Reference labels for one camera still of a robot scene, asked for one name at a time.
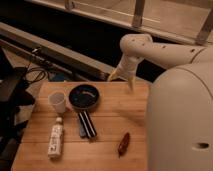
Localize dark round bowl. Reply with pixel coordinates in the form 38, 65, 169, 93
69, 84, 100, 110

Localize black chair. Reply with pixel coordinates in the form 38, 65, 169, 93
0, 47, 35, 155

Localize metal floor rail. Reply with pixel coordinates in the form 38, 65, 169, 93
0, 22, 113, 80

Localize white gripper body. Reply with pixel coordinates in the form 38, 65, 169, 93
117, 55, 142, 80

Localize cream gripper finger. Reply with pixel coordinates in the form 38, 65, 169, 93
107, 69, 118, 82
127, 78, 135, 91

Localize black white striped case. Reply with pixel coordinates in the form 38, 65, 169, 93
78, 111, 97, 139

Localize white plastic bottle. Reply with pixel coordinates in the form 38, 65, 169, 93
48, 117, 64, 159

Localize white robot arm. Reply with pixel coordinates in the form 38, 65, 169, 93
108, 34, 213, 171

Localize black cables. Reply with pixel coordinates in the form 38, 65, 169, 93
23, 46, 54, 84

